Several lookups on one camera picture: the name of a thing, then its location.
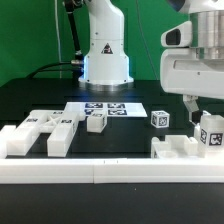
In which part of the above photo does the black cable bundle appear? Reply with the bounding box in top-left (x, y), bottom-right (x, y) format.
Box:
top-left (25, 0), bottom-right (84, 80)

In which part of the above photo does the white marker sheet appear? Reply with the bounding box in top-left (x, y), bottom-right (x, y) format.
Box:
top-left (64, 102), bottom-right (147, 117)

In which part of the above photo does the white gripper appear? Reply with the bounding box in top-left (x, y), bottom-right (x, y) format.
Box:
top-left (160, 48), bottom-right (224, 125)

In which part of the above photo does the white U-shaped fence frame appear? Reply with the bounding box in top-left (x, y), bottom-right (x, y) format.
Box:
top-left (0, 125), bottom-right (224, 184)

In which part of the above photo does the white chair back frame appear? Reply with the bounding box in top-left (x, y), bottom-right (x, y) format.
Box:
top-left (6, 110), bottom-right (85, 157)

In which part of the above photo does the white chair seat part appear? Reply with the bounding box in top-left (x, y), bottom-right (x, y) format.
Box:
top-left (151, 135), bottom-right (202, 159)

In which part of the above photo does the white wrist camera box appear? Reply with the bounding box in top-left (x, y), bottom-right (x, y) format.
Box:
top-left (161, 21), bottom-right (193, 48)

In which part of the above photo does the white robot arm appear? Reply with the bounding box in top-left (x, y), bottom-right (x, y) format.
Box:
top-left (79, 0), bottom-right (224, 112)

